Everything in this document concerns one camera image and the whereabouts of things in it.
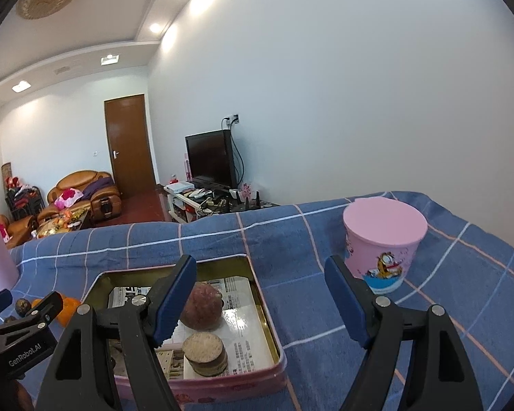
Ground black television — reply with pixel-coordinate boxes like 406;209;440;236
185;129;236;188

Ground brown leather sofa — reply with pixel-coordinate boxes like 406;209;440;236
37;170;121;225

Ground large orange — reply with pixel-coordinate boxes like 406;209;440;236
56;297;81;327

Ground blue plaid tablecloth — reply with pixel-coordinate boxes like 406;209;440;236
11;191;514;410

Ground pink metal tin box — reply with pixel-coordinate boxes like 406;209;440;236
79;254;288;406

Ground purple round passion fruit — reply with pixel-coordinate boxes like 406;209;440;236
180;282;223;331

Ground brown leather armchair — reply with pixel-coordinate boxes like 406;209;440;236
0;214;38;250

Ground black chair with clothes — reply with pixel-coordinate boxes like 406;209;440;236
5;187;44;221

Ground brown wooden door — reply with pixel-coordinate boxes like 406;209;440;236
104;94;156;199

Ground pink cartoon cup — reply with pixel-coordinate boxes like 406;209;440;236
343;197;428;294

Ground stack of brown round cakes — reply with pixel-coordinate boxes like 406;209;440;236
182;332;228;377

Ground cluttered coffee table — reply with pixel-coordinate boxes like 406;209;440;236
33;208;91;239

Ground white tv stand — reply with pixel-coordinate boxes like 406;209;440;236
164;182;276;224

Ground dark wrinkled passion fruit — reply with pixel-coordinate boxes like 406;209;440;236
14;298;32;318

